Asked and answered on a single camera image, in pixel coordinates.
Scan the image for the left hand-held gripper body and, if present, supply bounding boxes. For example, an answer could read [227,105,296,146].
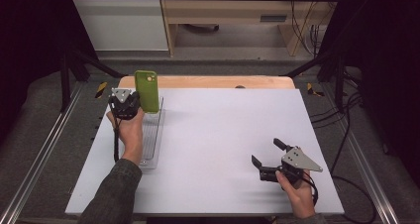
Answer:
[108,87,141,121]

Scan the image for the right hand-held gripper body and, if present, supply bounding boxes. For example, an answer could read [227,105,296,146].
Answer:
[259,146,324,186]

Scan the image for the green phone case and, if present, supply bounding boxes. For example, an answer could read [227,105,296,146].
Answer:
[134,69,160,115]

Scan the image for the clear plastic packaging tray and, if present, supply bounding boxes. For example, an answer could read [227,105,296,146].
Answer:
[138,96,165,170]

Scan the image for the person's left hand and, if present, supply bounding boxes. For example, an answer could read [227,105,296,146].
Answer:
[105,107,146,168]

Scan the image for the person's right hand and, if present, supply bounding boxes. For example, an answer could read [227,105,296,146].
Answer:
[274,168,317,219]

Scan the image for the yellow black striped tape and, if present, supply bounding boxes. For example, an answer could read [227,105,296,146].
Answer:
[94,80,109,100]
[305,81,326,98]

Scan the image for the white board sheet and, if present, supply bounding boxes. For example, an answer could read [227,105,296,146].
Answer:
[64,87,346,217]

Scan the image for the wooden table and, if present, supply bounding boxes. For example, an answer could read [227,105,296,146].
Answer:
[117,74,296,90]

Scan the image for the white cabinet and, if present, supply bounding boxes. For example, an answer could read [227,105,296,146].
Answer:
[66,0,169,52]

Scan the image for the black curtain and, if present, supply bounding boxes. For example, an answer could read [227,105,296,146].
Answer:
[0,0,68,146]
[341,0,420,180]

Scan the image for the light wooden desk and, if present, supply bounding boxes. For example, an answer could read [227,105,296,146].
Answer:
[157,0,345,57]

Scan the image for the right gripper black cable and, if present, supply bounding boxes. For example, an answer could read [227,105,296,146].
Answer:
[301,172,377,224]

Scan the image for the black frame stand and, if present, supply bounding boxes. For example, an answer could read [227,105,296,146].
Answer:
[58,48,126,113]
[284,48,347,113]

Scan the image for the black floor cables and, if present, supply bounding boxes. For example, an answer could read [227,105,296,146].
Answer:
[309,66,365,172]

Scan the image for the metal floor rail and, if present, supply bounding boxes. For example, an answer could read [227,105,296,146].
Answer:
[320,84,401,224]
[0,80,85,224]

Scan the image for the bundle of hanging cables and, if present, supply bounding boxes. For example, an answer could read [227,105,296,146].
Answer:
[289,0,330,57]

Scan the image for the grey desk handle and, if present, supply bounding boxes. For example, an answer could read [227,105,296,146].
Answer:
[260,14,288,23]

